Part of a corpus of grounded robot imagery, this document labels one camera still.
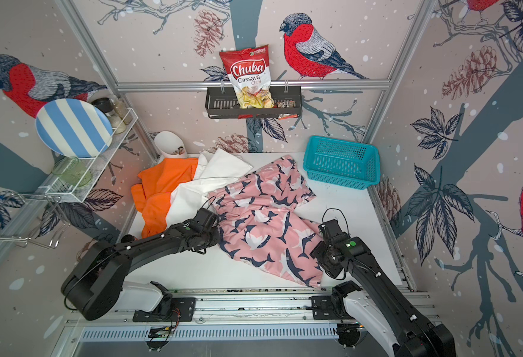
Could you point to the clear acrylic wall shelf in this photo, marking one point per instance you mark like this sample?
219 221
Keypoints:
91 170

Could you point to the black wire wall basket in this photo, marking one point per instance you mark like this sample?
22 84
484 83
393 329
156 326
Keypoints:
279 102

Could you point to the teal plastic basket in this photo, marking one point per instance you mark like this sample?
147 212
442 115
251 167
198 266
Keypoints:
343 163

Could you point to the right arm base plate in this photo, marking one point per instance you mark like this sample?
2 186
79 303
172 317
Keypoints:
329 307

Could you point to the white patterned cup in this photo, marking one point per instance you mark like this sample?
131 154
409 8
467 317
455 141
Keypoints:
170 145

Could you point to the white cloth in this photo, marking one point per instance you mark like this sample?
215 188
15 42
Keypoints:
214 171

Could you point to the green glass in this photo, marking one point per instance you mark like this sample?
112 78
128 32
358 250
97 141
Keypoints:
72 171

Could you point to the dark lid spice jar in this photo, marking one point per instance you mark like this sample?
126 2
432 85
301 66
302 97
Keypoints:
117 123

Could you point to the aluminium front rail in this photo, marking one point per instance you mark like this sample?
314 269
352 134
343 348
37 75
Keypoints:
237 306

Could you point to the pink shark print shorts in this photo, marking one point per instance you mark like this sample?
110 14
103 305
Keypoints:
258 224

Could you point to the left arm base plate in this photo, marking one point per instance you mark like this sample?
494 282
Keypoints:
171 309

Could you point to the metal wire wall hooks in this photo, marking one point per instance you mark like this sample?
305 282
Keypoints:
30 219

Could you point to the orange cloth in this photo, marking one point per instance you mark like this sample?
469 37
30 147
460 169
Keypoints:
152 196

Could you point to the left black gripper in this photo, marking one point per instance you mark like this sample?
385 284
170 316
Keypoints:
216 231

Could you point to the red Chuba chips bag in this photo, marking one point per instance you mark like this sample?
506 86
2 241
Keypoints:
249 72

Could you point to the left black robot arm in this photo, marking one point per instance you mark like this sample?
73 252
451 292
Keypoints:
94 285

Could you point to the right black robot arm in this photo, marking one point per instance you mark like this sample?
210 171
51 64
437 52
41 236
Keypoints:
373 300

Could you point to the blue white striped plate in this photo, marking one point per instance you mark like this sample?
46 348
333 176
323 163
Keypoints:
74 128

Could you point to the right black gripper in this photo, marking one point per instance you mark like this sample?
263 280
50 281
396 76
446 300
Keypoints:
331 269

